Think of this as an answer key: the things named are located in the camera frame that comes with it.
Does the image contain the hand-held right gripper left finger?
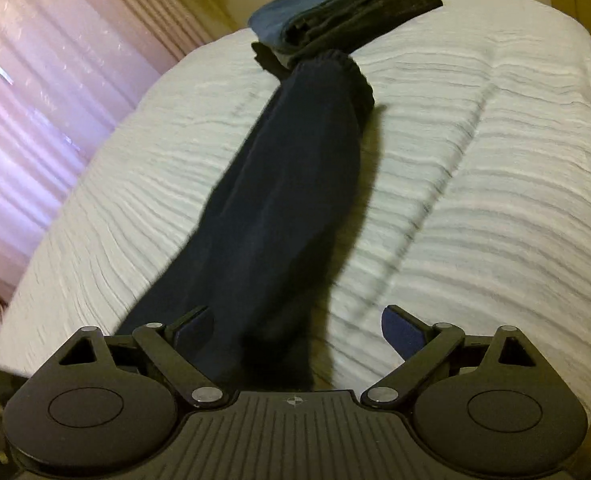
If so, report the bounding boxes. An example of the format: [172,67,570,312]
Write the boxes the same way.
[58,305,225,407]

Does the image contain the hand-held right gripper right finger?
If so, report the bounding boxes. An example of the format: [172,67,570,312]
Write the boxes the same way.
[365,304,534,407]

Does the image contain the dark navy ribbed-cuff pants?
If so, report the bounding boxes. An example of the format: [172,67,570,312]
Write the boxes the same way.
[118,50,376,392]

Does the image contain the black sweater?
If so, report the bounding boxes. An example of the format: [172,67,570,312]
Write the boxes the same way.
[251,0,445,78]

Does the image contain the striped grey bed sheet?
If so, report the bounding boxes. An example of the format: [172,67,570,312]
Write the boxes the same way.
[0,0,591,411]

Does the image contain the pink curtain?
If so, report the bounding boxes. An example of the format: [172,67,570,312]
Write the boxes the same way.
[0,0,216,306]

